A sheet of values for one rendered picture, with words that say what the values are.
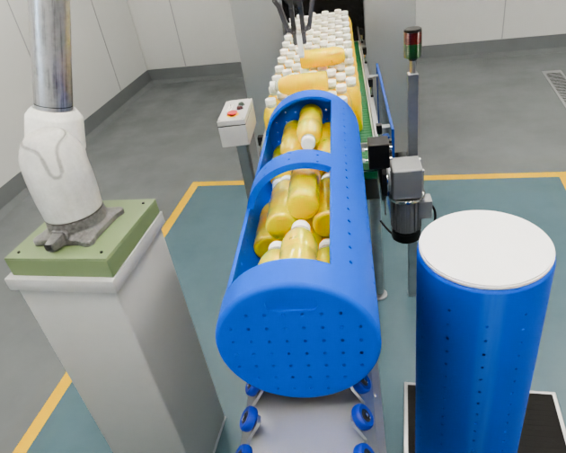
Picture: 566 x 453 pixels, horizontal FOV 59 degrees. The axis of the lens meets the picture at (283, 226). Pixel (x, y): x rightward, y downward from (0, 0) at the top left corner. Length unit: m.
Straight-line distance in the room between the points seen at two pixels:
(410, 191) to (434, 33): 4.00
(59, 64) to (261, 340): 0.95
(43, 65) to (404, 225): 1.30
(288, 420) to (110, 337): 0.67
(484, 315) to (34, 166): 1.07
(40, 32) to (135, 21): 4.92
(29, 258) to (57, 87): 0.46
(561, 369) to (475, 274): 1.31
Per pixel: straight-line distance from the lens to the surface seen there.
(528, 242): 1.21
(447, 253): 1.15
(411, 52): 1.96
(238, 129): 1.80
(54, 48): 1.50
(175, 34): 6.24
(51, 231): 1.44
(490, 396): 1.33
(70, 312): 1.50
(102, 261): 1.31
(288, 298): 0.80
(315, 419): 0.99
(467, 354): 1.22
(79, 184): 1.36
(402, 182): 1.85
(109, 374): 1.64
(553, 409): 2.04
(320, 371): 0.93
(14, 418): 2.63
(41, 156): 1.35
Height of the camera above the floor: 1.74
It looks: 34 degrees down
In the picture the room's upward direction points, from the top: 10 degrees counter-clockwise
